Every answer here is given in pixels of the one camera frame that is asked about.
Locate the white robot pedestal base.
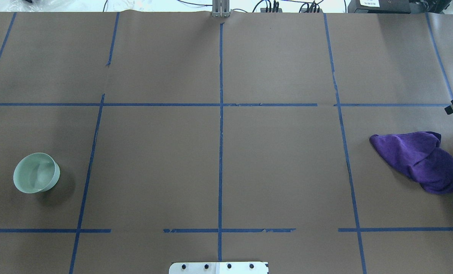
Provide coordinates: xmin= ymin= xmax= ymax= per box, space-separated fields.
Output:
xmin=168 ymin=261 xmax=269 ymax=274

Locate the aluminium frame post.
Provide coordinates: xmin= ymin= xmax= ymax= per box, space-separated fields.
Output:
xmin=212 ymin=0 xmax=231 ymax=18

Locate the purple microfiber cloth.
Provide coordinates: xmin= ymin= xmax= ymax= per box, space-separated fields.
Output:
xmin=369 ymin=131 xmax=453 ymax=194

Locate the mint green bowl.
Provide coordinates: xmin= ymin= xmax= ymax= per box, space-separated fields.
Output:
xmin=13 ymin=153 xmax=61 ymax=194

